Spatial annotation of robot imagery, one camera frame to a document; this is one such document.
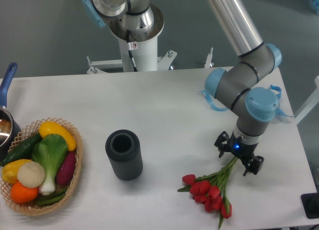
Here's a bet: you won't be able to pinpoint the green bok choy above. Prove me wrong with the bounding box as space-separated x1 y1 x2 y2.
31 134 68 196

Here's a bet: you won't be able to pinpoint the dark green cucumber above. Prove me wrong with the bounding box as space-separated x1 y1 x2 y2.
0 133 42 167

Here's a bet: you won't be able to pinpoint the orange fruit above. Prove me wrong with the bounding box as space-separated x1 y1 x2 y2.
10 182 38 204

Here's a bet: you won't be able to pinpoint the white frame leg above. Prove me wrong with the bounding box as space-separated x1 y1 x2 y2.
295 76 319 125

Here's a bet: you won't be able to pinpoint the green bean pods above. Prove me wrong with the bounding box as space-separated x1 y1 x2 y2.
35 189 67 207

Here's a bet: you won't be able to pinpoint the tangled blue ribbon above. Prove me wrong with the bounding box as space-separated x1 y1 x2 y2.
269 85 293 118

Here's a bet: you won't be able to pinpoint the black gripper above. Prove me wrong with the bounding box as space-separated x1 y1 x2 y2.
214 131 264 176

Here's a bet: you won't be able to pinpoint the yellow squash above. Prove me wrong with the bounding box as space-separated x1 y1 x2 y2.
39 121 77 151

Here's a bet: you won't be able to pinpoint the dark grey ribbed vase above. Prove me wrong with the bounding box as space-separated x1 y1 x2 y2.
105 129 143 181

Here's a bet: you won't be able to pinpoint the purple sweet potato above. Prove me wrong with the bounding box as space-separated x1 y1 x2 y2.
56 152 76 185

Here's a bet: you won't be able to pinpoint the blue ribbon strip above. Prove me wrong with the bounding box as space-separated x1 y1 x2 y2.
199 90 228 112

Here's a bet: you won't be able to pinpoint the blue handled saucepan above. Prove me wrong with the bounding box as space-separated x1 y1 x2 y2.
0 62 21 161

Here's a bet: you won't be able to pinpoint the yellow bell pepper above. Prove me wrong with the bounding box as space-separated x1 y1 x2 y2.
1 159 31 184

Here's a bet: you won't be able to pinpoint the black cable on pedestal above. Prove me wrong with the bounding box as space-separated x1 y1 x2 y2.
126 29 139 72

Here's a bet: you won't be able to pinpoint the woven wicker basket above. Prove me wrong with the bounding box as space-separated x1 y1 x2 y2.
0 118 83 216

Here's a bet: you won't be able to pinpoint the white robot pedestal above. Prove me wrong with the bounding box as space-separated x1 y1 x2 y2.
86 32 215 75

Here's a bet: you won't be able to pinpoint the white garlic bulb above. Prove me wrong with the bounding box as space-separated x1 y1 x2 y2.
17 161 45 188

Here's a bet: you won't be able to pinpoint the red tulip bouquet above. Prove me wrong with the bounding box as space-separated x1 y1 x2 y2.
177 157 238 229

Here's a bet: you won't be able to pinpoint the black device at edge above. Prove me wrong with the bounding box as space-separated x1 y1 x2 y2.
301 193 319 219

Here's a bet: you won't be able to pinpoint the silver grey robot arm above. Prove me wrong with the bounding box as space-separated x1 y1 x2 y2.
82 0 282 174

